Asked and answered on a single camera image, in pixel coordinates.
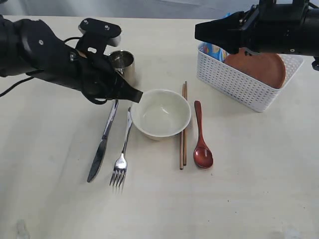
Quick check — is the grey ceramic bowl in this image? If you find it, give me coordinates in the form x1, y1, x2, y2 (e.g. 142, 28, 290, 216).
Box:
131, 89, 191, 141

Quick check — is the wooden chopstick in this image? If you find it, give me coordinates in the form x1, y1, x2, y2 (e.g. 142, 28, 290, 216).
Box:
183, 81, 187, 166
178, 83, 186, 171

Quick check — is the brown wooden plate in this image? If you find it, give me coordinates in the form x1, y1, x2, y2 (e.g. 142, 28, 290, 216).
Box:
224, 48, 286, 89

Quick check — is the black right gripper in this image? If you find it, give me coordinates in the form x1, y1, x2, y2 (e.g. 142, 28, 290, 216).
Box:
194, 0, 307, 55

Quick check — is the blue snack packet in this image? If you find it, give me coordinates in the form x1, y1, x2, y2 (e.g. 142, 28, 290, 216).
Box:
202, 42, 229, 62

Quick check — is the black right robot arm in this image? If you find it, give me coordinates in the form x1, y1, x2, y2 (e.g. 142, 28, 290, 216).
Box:
194, 0, 319, 57

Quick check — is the stainless steel cup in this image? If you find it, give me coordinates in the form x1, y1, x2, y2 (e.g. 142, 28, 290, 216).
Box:
108, 50, 137, 87

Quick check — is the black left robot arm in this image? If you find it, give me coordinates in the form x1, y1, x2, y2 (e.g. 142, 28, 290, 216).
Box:
0, 17, 143, 105

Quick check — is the dark red wooden spoon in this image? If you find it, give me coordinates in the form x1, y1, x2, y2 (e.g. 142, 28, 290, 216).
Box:
193, 101, 214, 169

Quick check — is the metal cutlery handle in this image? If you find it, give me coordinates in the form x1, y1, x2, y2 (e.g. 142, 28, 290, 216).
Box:
87, 100, 119, 183
109, 107, 133, 187

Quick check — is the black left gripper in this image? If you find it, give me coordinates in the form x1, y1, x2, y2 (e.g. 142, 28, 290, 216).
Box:
70, 18, 143, 105

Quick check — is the white perforated plastic basket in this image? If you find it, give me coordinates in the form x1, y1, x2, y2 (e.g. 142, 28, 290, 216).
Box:
197, 42, 304, 113

